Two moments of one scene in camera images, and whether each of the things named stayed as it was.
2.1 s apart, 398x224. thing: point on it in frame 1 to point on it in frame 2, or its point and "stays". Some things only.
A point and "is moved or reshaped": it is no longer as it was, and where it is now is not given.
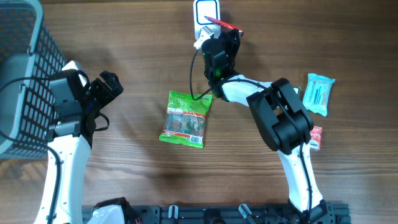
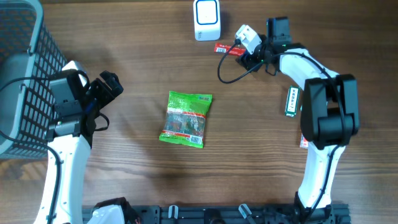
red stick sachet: [223, 23] is moved or reshaped
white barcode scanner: [210, 9] stays
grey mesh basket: [30, 57] stays
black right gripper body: [231, 46] to [252, 60]
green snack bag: [185, 119] stays
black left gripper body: [99, 94] stays
